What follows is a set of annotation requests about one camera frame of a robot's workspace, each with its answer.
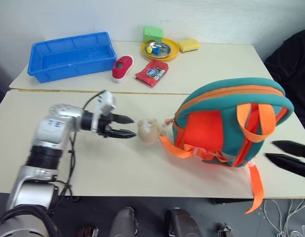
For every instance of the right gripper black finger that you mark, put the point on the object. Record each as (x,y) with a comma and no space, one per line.
(294,148)
(290,164)

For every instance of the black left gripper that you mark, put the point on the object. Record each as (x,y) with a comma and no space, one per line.
(105,127)

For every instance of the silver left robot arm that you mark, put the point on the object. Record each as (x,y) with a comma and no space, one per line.
(53,123)

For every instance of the orange and teal backpack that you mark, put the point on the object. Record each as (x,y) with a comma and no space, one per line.
(204,128)

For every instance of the red slip-on shoe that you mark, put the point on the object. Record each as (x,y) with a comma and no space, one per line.
(121,69)

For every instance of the red snack bag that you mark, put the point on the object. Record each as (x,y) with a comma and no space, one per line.
(152,72)

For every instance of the black bulky fabric object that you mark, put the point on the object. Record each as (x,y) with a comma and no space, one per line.
(290,74)

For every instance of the small yellow toy piece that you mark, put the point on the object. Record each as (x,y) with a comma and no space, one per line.
(149,50)

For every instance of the small blue toy piece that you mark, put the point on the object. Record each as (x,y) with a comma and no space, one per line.
(156,51)

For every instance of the blue plastic bin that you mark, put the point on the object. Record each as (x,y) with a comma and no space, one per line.
(68,59)

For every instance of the shiny metal bowl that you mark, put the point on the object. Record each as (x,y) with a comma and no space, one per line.
(164,45)

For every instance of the yellow plastic plate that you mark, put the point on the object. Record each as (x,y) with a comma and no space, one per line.
(174,50)

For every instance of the grey rounded shape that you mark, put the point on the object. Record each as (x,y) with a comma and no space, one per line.
(124,222)

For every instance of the green foam block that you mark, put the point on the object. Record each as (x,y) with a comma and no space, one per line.
(152,33)

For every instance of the yellow sponge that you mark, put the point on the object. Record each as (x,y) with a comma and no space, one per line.
(189,45)

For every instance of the brown rounded shape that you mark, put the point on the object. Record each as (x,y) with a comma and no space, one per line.
(87,232)

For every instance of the dark rounded shape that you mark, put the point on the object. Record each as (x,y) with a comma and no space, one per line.
(182,223)

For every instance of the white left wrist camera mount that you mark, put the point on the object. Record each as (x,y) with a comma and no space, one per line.
(107,101)

